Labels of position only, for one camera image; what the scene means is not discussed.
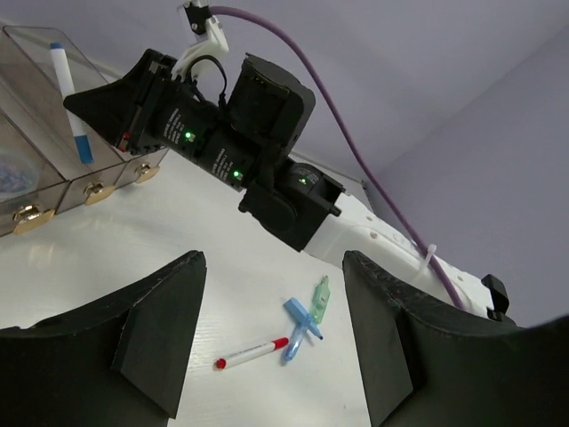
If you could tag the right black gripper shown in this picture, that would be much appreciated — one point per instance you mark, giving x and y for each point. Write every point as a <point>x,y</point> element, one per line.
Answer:
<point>147,108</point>

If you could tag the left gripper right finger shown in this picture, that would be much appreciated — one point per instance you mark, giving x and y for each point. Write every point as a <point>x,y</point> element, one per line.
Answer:
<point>425,363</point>

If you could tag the red-capped white marker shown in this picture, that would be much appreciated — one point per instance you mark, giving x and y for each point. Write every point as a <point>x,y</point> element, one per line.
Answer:
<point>247,355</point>

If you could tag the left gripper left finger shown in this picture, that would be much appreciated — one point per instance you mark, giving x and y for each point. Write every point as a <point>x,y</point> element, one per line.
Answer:
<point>120,360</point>

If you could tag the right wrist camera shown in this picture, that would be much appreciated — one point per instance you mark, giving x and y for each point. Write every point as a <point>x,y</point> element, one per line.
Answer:
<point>204,32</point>

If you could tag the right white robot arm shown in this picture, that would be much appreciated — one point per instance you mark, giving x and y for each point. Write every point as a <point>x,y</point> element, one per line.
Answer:
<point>244,140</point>

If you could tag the clear four-compartment organizer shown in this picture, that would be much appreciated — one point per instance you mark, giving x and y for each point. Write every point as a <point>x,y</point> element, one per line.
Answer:
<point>38,151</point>

